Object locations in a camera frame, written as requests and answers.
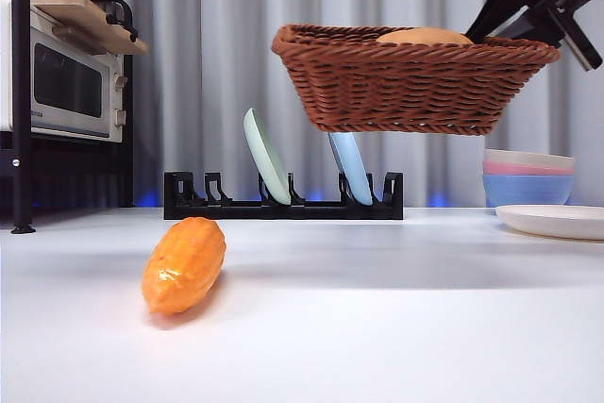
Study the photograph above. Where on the grey pleated curtain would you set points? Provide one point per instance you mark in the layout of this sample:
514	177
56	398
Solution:
212	44

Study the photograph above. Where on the orange corn cob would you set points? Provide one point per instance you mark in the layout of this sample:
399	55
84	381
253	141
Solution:
184	266

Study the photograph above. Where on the tan potato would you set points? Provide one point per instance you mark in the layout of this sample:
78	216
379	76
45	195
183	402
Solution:
424	36

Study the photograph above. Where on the light blue plate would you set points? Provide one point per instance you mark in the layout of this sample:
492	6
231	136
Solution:
351	167

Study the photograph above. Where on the black dish rack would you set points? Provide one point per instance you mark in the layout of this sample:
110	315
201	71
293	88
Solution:
283	211

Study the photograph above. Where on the brown wicker basket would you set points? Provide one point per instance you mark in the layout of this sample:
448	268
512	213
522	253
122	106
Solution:
406	87

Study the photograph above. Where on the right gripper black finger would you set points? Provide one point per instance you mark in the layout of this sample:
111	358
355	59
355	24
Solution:
542	28
493	11

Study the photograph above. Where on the blue bowl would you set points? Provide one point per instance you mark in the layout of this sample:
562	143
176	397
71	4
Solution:
524	190

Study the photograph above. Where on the pink bowl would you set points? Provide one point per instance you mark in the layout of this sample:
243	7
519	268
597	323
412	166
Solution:
519	169

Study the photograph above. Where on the pale green plate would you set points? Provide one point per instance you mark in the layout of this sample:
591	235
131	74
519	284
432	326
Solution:
269	162

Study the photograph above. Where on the wooden cutting board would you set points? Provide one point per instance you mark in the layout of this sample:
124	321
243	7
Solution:
94	25

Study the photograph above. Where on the white flat plate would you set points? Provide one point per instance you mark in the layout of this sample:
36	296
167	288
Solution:
552	221

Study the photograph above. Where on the cream microwave oven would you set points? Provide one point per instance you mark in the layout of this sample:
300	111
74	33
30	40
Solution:
66	82

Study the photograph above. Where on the black metal shelf frame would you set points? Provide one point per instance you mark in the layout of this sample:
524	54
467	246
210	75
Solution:
21	91

